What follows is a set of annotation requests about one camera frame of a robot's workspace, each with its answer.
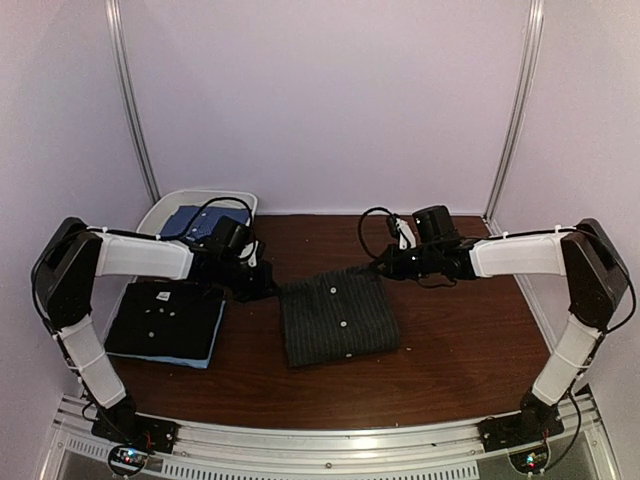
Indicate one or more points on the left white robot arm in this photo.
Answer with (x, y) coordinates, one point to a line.
(77, 255)

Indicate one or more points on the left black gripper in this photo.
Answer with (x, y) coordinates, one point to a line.
(263, 284)

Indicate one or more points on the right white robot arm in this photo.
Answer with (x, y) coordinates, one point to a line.
(581, 256)

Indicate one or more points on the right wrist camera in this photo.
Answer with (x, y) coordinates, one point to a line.
(401, 231)

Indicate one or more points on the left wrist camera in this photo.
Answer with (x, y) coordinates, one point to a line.
(252, 253)

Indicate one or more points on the aluminium front rail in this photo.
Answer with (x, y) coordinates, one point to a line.
(450, 450)

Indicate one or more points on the left aluminium frame post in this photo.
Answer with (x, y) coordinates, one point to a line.
(118, 41)

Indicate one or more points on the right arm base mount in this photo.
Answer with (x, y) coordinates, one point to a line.
(524, 434)

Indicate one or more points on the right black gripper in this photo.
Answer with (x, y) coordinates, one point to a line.
(393, 267)

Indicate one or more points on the right aluminium frame post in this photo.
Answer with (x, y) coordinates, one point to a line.
(529, 58)

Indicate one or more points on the dark pinstriped long sleeve shirt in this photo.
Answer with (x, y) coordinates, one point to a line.
(337, 315)

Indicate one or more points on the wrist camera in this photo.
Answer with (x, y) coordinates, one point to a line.
(401, 231)
(252, 253)

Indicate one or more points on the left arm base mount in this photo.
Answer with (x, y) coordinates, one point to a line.
(136, 437)

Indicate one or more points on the black shirt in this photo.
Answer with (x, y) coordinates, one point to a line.
(147, 293)

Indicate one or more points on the aluminium frame post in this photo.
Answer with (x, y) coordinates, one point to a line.
(529, 58)
(118, 41)

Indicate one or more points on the blue patterned shirt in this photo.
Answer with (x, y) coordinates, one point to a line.
(203, 225)

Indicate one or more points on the white plastic basin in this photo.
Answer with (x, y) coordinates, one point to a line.
(153, 221)

